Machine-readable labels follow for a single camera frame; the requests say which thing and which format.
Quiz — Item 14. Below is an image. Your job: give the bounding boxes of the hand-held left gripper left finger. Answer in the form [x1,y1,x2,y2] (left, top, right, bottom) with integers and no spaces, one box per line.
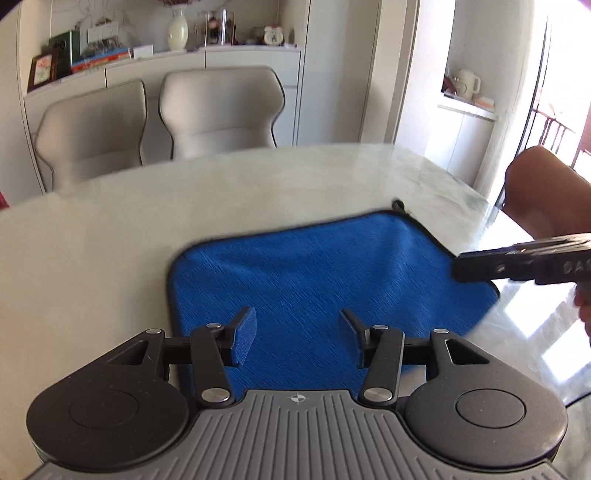
[92,306,257,409]

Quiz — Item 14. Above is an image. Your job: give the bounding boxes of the clear glass vase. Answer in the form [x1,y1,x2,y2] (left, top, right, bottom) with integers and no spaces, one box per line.
[217,8,232,46]

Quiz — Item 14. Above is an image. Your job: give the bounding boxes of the tall white cabinet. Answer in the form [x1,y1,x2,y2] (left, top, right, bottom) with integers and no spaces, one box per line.
[295,0,419,147]

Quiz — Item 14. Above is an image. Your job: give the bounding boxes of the cream ceramic vase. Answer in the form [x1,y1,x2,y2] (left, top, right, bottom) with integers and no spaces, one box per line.
[167,9,190,52]

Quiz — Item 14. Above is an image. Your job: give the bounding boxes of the white sideboard cabinet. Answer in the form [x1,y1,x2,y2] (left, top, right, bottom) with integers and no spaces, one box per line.
[21,44,306,195]

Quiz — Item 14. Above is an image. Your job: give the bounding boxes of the white kettle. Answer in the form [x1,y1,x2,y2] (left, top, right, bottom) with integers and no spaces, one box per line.
[455,69,482,99]

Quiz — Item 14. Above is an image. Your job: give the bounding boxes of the white sign ornament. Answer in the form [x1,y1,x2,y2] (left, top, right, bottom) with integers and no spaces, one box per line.
[87,24,120,44]

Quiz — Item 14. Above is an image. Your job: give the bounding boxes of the person's right hand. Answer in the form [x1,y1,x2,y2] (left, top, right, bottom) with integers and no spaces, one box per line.
[574,281,591,348]

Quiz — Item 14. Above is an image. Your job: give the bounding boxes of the stack of colourful books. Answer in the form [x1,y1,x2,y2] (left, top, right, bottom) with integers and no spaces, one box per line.
[70,46,134,75]

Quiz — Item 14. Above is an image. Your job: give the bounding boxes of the blue towel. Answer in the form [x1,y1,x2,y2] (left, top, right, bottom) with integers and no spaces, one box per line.
[168,198,500,403]

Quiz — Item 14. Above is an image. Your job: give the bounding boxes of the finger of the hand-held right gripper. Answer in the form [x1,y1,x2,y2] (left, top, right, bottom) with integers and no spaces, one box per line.
[451,248,539,284]

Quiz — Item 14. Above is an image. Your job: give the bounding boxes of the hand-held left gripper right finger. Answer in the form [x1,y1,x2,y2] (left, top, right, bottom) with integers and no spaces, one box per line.
[338,309,491,409]

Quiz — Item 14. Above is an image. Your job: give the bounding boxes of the dark framed picture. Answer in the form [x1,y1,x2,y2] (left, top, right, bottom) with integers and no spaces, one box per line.
[27,50,60,92]

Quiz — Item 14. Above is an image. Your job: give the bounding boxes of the low white cabinet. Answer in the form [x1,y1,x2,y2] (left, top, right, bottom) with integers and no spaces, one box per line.
[436,104,500,195]

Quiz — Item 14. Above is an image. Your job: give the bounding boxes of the beige padded chair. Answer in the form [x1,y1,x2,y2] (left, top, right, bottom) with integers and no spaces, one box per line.
[34,79,148,193]
[159,65,286,161]

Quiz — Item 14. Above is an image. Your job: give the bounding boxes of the red balcony railing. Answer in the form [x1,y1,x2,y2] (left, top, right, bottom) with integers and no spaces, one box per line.
[531,104,591,168]

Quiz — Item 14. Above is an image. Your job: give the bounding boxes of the green book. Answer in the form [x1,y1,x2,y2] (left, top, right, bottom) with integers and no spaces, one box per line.
[48,30,82,71]

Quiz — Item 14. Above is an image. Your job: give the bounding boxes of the person's right forearm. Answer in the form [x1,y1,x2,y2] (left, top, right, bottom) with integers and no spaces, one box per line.
[502,145,591,241]

